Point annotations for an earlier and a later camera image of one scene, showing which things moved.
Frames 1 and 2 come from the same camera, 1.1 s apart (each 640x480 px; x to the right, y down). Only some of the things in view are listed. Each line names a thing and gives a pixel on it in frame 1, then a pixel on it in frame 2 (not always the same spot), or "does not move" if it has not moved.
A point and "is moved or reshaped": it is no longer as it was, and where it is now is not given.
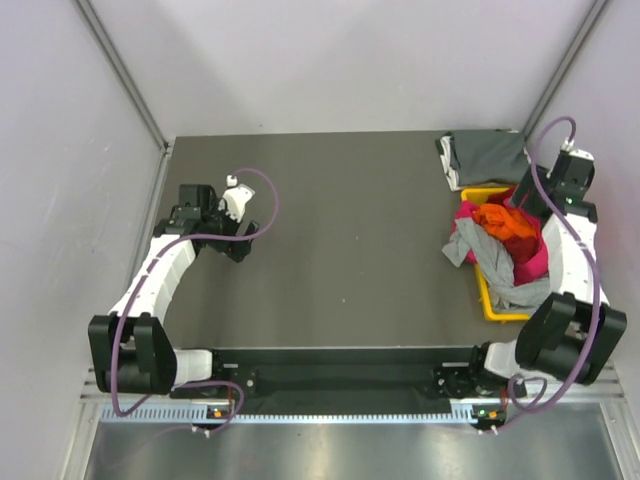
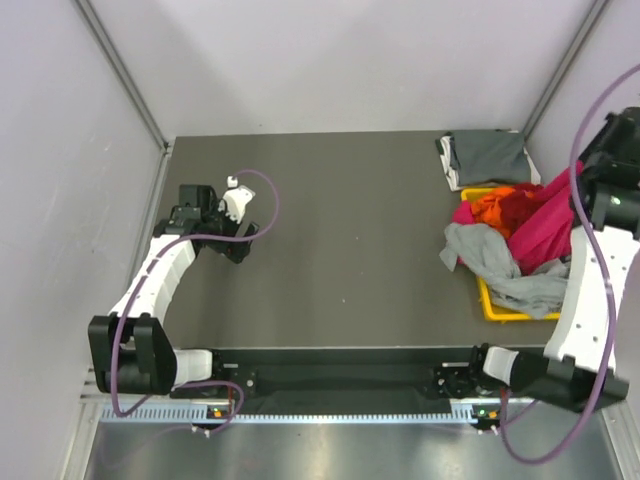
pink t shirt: (527, 270) is moved or reshaped
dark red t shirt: (516, 245) → (516, 204)
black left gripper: (235, 250) does not move
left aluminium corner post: (115, 61) does not move
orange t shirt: (503, 222) → (487, 210)
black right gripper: (531, 183) → (608, 120)
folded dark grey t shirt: (481, 155) does not move
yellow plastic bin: (473, 196) does not move
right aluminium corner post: (565, 63) does not move
